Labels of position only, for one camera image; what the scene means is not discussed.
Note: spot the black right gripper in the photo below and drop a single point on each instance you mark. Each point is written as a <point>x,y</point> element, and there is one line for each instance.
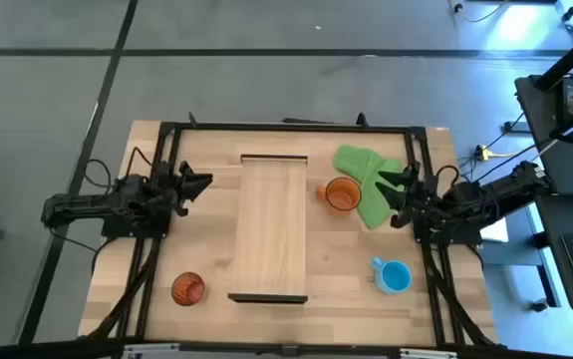
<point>419,200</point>

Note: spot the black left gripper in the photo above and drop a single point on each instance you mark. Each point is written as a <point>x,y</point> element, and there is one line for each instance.
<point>167,188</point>

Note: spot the red-orange tumbler cup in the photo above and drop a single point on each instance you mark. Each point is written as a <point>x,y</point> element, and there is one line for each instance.
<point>188,288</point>

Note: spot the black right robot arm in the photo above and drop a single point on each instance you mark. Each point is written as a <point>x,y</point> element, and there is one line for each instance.
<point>490,192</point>

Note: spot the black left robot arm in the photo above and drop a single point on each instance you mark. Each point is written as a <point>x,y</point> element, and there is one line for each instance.
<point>91,204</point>

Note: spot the green cloth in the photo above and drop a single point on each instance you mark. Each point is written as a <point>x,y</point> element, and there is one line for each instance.
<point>361,163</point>

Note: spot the power strip with plugs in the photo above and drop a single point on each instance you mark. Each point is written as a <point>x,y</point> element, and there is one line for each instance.
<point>484,152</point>

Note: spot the black slanted pole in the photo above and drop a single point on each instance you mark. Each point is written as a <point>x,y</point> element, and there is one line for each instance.
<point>572,57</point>

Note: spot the black aluminium rig frame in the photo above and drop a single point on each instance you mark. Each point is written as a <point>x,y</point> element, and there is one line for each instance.
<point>291,128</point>

